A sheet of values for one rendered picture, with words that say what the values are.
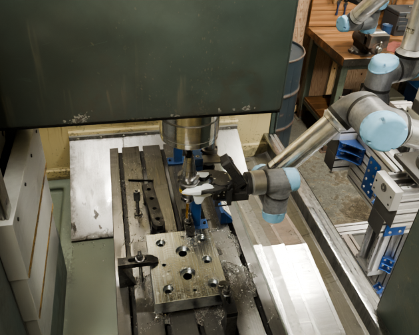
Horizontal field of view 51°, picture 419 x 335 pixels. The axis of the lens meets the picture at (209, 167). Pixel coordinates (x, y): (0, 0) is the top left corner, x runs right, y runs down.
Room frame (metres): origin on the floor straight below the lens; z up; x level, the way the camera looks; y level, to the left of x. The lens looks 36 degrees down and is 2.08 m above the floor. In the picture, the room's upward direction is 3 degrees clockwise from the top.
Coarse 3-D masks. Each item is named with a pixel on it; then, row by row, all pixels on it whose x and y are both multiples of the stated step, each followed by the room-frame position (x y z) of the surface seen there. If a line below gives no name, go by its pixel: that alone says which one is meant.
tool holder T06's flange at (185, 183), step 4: (180, 172) 1.02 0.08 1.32; (196, 172) 1.03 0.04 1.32; (180, 176) 1.00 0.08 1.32; (196, 176) 1.00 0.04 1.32; (180, 180) 0.98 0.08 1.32; (184, 180) 0.98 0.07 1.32; (188, 180) 0.98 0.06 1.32; (192, 180) 0.98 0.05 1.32; (196, 180) 0.99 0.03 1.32; (180, 184) 0.98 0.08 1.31; (184, 184) 0.98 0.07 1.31; (188, 184) 0.97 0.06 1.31; (192, 184) 0.98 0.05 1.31; (196, 184) 0.99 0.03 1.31; (188, 188) 0.97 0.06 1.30
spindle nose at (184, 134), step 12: (168, 120) 0.94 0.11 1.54; (180, 120) 0.93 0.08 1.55; (192, 120) 0.93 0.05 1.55; (204, 120) 0.94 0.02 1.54; (216, 120) 0.97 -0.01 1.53; (168, 132) 0.94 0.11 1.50; (180, 132) 0.93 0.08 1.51; (192, 132) 0.93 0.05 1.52; (204, 132) 0.94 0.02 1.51; (216, 132) 0.97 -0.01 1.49; (168, 144) 0.94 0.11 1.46; (180, 144) 0.93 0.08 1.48; (192, 144) 0.93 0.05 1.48; (204, 144) 0.94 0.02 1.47
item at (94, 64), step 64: (0, 0) 0.80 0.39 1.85; (64, 0) 0.82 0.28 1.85; (128, 0) 0.85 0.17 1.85; (192, 0) 0.88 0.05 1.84; (256, 0) 0.91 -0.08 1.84; (0, 64) 0.79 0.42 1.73; (64, 64) 0.82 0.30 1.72; (128, 64) 0.85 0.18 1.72; (192, 64) 0.88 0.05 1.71; (256, 64) 0.91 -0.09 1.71; (0, 128) 0.79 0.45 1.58
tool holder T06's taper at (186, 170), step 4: (192, 156) 1.00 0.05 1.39; (184, 160) 1.00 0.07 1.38; (188, 160) 0.99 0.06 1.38; (192, 160) 1.00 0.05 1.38; (184, 164) 1.00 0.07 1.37; (188, 164) 0.99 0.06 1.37; (192, 164) 0.99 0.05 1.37; (184, 168) 0.99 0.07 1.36; (188, 168) 0.99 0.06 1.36; (192, 168) 0.99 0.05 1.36; (184, 172) 0.99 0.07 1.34; (188, 172) 0.99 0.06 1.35; (192, 172) 0.99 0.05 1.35; (184, 176) 0.99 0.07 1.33; (188, 176) 0.99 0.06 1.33; (192, 176) 0.99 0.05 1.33
